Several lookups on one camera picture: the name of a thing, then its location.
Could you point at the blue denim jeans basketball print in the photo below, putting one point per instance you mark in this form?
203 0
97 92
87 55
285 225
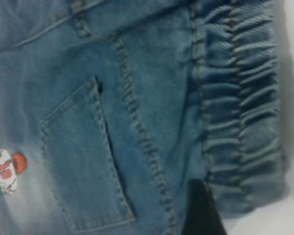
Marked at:
137 98

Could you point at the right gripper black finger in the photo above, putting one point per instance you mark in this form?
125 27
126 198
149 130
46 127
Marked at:
202 213

